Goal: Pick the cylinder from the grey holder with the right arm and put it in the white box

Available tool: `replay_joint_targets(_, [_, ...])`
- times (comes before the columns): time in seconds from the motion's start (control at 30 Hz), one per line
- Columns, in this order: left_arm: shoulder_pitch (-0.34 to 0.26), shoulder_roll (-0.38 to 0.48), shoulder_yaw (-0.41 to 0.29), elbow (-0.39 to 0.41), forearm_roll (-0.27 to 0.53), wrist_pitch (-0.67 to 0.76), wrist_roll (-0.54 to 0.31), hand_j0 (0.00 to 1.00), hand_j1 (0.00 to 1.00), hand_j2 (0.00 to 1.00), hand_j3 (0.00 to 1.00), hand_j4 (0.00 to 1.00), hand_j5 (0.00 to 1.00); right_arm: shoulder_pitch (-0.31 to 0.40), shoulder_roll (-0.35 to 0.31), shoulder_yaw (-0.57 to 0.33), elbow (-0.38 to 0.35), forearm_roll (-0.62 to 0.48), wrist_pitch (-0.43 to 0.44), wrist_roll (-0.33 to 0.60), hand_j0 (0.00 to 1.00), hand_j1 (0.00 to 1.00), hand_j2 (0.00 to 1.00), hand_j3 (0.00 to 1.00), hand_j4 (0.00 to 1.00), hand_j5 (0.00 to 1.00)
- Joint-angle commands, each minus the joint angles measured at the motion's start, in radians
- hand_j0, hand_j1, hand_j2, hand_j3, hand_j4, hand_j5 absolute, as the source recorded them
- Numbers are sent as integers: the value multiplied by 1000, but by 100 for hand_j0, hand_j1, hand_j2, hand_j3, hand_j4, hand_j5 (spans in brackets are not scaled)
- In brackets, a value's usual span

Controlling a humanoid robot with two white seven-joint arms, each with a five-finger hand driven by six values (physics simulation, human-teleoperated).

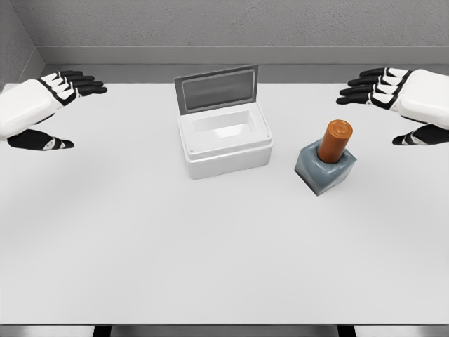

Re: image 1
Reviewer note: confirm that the grey bottle with orange cap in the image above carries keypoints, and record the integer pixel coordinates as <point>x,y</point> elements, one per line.
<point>326,161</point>

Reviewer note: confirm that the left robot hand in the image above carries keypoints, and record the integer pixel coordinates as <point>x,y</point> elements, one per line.
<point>26,103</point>

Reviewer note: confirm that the white box with hinged lid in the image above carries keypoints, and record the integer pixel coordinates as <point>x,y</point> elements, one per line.
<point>224,140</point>

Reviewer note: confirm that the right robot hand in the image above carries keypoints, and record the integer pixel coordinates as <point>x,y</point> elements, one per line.
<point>421,96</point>

